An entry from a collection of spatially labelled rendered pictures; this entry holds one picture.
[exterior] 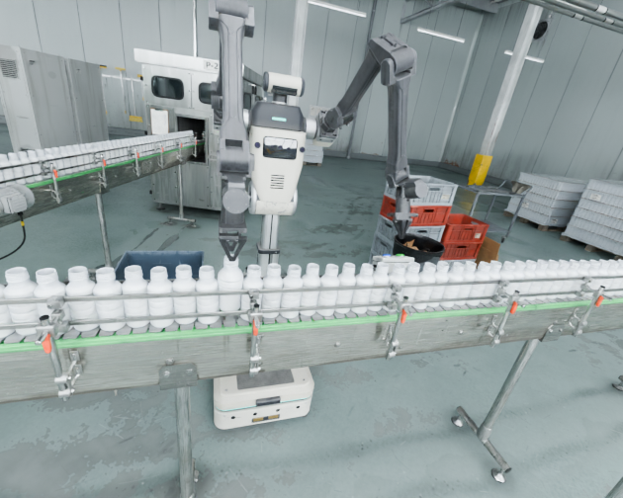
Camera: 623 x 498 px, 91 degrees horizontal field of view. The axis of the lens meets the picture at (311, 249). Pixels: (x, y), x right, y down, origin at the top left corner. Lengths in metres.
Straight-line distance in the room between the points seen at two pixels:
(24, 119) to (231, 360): 6.07
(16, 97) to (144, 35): 6.96
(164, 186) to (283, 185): 3.59
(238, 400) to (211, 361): 0.77
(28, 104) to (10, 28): 7.46
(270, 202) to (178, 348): 0.75
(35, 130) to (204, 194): 2.98
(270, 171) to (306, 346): 0.75
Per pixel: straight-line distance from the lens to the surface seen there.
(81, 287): 0.93
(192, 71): 4.58
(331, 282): 0.93
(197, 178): 4.66
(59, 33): 13.54
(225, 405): 1.74
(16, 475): 2.07
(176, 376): 1.02
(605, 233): 7.20
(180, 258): 1.49
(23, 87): 6.63
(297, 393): 1.79
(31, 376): 1.07
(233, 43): 0.89
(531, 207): 8.04
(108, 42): 13.19
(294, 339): 0.99
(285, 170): 1.38
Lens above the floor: 1.58
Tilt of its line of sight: 24 degrees down
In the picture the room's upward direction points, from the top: 8 degrees clockwise
